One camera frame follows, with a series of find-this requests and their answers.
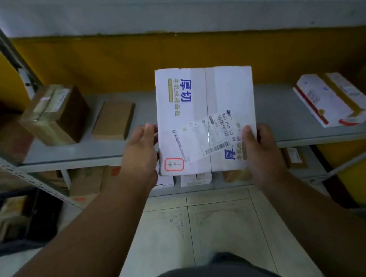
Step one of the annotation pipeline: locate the person's left hand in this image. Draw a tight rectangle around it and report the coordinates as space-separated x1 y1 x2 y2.
115 122 164 195

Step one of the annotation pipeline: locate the person's right hand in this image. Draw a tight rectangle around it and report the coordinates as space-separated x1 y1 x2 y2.
240 121 290 191

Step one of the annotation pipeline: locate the white printed cardboard box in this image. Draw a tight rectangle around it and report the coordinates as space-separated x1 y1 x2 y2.
149 60 262 178

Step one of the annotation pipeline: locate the person's right forearm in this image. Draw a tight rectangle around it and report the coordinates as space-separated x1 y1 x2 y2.
257 164 366 277

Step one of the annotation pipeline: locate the person's left forearm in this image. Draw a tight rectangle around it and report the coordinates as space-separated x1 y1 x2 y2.
0 177 162 277

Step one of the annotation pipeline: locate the grey metal shelf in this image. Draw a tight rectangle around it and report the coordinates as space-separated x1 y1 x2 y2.
12 68 366 211

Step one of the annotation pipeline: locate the flat brown cardboard box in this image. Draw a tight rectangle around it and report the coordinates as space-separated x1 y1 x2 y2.
89 98 139 143

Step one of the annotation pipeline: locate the small brown box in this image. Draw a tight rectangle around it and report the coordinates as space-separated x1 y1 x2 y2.
223 168 253 184

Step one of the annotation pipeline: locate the small white box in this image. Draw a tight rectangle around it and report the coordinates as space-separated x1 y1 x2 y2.
153 174 175 190
180 172 213 188

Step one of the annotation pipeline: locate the brown box with white label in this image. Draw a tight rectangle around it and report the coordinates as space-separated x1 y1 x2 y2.
281 146 308 171

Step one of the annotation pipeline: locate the white box with red stripe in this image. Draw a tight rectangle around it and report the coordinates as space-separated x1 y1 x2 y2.
291 70 360 131

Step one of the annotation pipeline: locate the brown box with orange print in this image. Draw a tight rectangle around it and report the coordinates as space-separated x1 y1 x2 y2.
66 164 126 209

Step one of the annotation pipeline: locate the taped brown cardboard box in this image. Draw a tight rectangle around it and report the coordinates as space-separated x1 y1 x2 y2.
16 81 93 150

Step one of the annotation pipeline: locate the white box with yellow stripe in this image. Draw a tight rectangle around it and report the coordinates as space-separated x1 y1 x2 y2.
321 69 366 127

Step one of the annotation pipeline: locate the person's dark shirt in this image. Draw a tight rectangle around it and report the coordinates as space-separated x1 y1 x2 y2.
122 246 294 277

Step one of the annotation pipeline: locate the grey perforated metal rack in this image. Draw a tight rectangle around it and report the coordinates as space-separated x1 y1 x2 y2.
0 0 82 217

